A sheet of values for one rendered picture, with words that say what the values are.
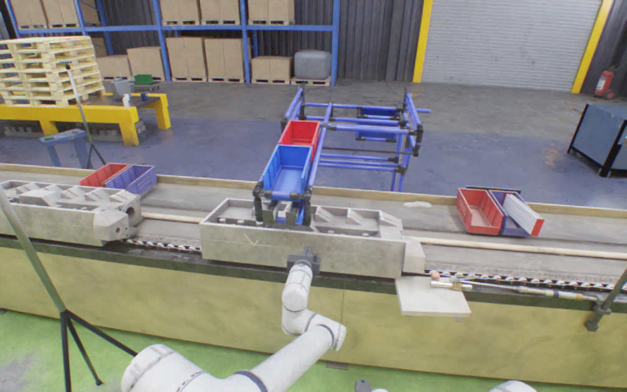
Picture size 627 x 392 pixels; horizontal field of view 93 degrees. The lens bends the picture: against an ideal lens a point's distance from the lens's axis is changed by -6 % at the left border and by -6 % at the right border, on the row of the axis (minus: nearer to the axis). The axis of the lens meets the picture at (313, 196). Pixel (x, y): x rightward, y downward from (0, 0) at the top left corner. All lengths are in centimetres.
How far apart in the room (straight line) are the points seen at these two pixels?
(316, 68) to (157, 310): 892
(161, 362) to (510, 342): 175
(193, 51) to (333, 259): 1021
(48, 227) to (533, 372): 284
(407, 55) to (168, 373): 1140
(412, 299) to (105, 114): 542
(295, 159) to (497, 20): 1103
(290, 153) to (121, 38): 1306
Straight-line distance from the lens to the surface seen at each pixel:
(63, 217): 211
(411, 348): 202
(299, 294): 110
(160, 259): 187
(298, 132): 185
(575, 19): 1320
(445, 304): 157
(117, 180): 261
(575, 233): 256
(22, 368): 283
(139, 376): 77
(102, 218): 193
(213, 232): 163
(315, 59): 1021
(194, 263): 178
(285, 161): 159
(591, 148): 637
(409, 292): 157
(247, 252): 161
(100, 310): 250
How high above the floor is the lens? 189
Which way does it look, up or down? 30 degrees down
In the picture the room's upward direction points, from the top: 1 degrees clockwise
